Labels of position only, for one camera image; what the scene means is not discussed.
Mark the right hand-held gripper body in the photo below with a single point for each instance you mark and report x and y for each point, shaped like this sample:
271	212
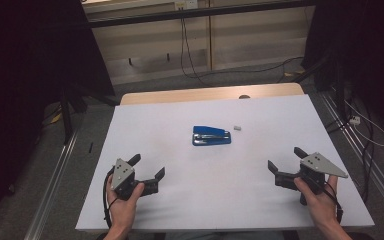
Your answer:
316	165

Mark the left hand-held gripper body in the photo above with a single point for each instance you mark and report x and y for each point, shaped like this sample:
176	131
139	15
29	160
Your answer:
122	173

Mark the blue stapler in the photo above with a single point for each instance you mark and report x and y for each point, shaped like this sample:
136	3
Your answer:
211	136

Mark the person's left hand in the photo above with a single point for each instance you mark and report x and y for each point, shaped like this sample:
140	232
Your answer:
123	211

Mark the person's right hand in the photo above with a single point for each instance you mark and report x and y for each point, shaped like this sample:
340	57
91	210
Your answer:
321	206

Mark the small black floor object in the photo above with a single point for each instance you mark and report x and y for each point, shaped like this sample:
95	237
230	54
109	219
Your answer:
90	147

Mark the white power plug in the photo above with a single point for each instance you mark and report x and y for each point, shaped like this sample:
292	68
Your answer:
355	120

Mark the white table sheet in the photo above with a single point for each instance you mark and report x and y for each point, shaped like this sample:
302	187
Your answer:
213	200

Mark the yellow floor tape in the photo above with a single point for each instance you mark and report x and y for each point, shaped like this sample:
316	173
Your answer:
56	118
295	73

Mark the black metal stand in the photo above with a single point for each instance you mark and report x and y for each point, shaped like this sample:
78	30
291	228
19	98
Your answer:
66	116

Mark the person's grey trousers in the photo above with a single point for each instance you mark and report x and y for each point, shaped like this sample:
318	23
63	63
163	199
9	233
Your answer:
220	236

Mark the wooden table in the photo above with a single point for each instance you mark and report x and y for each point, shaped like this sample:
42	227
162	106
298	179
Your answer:
196	94

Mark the narrow black curtain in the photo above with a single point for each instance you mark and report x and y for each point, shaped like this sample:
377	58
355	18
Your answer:
363	50

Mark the wide black curtain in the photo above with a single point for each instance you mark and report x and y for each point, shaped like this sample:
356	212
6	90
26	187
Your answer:
20	66

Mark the black horizontal bar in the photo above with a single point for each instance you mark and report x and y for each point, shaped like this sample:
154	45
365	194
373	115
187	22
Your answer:
196	13

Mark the aluminium floor rail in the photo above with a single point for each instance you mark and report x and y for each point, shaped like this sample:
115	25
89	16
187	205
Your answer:
363	153
51	186

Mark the white wall socket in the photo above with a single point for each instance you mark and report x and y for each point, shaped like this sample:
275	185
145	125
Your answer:
186	4

